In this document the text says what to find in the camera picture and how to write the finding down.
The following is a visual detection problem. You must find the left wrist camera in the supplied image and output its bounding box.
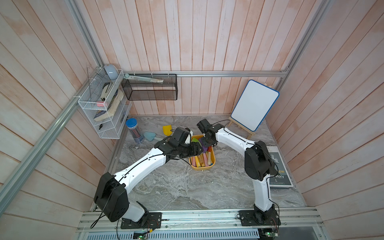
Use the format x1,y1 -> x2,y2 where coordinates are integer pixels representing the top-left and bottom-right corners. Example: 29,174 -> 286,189
185,128 -> 193,144

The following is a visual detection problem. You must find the Twins story book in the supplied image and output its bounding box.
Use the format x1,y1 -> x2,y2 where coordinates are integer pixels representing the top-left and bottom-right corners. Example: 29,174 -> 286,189
267,146 -> 294,189

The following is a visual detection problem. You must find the large yellow plastic scoop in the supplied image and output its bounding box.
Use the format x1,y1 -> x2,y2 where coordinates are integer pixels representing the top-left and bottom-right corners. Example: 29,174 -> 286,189
194,156 -> 201,168

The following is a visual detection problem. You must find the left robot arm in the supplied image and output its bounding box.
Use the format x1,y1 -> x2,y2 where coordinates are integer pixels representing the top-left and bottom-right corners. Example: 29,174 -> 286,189
94,128 -> 203,224

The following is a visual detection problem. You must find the book on wire shelf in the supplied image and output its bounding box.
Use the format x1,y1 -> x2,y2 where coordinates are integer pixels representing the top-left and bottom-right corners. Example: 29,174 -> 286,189
94,89 -> 124,122

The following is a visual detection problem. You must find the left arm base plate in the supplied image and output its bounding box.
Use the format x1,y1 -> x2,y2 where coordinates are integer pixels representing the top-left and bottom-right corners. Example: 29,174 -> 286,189
121,212 -> 162,230

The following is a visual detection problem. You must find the red square shovel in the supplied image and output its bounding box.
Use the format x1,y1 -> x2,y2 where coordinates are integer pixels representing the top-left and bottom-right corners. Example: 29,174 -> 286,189
206,147 -> 213,167

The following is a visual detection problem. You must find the light green box on basket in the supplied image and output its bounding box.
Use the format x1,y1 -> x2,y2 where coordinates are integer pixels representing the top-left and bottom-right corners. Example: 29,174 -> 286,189
124,74 -> 164,83

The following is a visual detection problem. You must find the yellow square shovel wooden handle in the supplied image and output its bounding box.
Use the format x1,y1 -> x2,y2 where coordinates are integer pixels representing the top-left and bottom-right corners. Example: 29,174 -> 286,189
163,125 -> 173,136

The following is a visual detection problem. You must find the yellow plastic storage box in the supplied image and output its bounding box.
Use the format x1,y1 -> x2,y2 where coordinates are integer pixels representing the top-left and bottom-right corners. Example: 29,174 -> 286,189
188,135 -> 216,171

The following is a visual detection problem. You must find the black wire basket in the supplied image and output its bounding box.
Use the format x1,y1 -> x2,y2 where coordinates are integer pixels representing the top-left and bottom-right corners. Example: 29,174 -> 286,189
122,73 -> 178,101

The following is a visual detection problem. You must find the green shovel wooden handle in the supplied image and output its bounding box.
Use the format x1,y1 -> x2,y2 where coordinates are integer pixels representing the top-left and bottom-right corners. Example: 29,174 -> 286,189
192,139 -> 206,167

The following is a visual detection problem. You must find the white wire shelf rack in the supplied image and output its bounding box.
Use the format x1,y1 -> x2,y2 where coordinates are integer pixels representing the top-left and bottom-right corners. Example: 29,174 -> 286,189
78,68 -> 132,140

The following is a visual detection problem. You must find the grey round bowl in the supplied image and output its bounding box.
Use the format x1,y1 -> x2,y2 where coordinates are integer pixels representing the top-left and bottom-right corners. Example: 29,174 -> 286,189
104,64 -> 119,81

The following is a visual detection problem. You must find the white board blue frame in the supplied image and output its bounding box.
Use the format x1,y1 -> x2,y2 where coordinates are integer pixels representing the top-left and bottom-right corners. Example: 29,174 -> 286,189
231,80 -> 280,132

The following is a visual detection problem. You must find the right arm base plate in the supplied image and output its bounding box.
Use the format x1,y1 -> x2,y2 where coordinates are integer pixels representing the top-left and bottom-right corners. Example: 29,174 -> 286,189
237,210 -> 281,227

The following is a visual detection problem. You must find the aluminium front rail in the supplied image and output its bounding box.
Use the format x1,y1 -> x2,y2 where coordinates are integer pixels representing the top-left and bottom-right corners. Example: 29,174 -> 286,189
76,207 -> 325,233

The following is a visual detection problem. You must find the light blue plastic shovel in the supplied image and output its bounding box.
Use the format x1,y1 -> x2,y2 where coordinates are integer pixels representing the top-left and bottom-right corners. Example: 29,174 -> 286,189
143,132 -> 163,142

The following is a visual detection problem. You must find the wooden easel stand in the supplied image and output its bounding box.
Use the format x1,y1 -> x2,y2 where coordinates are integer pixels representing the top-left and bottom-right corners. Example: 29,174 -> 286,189
227,117 -> 255,140

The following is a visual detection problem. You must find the blue lid pencil jar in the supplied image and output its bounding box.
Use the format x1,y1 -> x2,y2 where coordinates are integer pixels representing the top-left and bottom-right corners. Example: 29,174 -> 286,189
126,118 -> 144,144

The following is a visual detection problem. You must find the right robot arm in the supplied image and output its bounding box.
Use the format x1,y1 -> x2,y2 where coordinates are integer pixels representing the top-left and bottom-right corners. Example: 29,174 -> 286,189
197,119 -> 278,212

